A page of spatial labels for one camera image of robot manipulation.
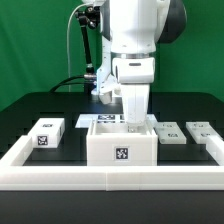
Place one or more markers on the white cabinet door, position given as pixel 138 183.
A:
pixel 200 131
pixel 169 133

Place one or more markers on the white cabinet top block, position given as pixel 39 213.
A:
pixel 47 132

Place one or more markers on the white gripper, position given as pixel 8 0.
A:
pixel 134 77

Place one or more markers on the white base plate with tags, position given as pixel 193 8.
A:
pixel 84 120

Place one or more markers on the white U-shaped obstacle wall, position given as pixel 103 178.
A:
pixel 16 175

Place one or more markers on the white cabinet body box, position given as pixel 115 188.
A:
pixel 111 144

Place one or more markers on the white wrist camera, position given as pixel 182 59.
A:
pixel 108 89

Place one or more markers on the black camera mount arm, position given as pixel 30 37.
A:
pixel 89 18

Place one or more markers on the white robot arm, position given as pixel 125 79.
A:
pixel 130 31

